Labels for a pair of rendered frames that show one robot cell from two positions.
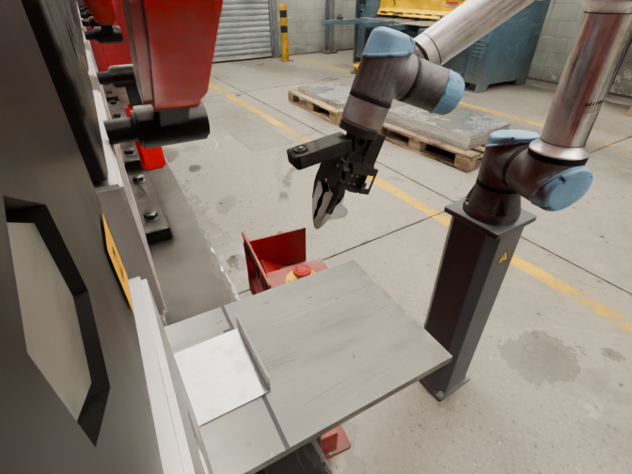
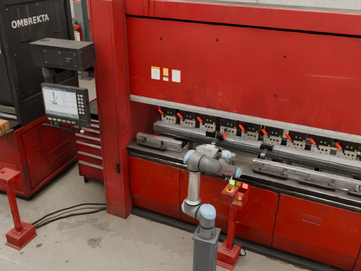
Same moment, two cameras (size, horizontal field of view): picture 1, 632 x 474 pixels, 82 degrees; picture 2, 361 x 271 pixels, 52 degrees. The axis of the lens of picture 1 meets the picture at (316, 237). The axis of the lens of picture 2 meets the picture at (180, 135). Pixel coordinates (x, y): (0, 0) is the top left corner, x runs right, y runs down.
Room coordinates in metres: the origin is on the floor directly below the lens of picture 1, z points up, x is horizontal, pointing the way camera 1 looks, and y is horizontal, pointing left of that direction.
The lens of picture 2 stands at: (2.48, -1.98, 2.68)
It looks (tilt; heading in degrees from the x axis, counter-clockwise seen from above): 27 degrees down; 143
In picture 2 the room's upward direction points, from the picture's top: 1 degrees clockwise
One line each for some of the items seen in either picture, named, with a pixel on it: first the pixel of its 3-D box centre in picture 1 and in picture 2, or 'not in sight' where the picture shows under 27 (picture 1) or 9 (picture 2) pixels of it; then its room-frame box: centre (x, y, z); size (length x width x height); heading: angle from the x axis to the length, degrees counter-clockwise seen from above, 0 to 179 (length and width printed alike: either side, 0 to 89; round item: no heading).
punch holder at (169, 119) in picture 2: not in sight; (170, 114); (-0.20, -0.06, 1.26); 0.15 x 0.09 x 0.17; 29
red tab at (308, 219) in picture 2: not in sight; (311, 220); (1.15, 0.51, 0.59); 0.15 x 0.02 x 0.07; 29
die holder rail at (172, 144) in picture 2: not in sight; (159, 142); (-0.31, -0.11, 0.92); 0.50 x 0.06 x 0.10; 29
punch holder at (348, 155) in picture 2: not in sight; (347, 148); (1.20, 0.72, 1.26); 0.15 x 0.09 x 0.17; 29
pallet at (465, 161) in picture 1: (441, 135); not in sight; (3.53, -1.25, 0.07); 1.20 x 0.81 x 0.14; 36
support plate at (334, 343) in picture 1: (295, 346); (204, 153); (0.24, 0.02, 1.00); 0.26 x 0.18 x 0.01; 119
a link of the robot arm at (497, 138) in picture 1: (509, 156); (207, 215); (0.88, -0.50, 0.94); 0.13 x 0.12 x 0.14; 14
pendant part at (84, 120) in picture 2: not in sight; (67, 104); (-0.61, -0.90, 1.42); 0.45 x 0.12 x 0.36; 34
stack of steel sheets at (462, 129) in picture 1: (444, 122); not in sight; (3.53, -1.25, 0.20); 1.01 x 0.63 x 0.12; 36
